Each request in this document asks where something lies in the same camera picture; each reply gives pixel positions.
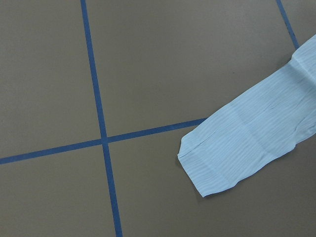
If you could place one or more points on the light blue button shirt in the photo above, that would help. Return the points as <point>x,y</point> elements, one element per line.
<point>262,124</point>

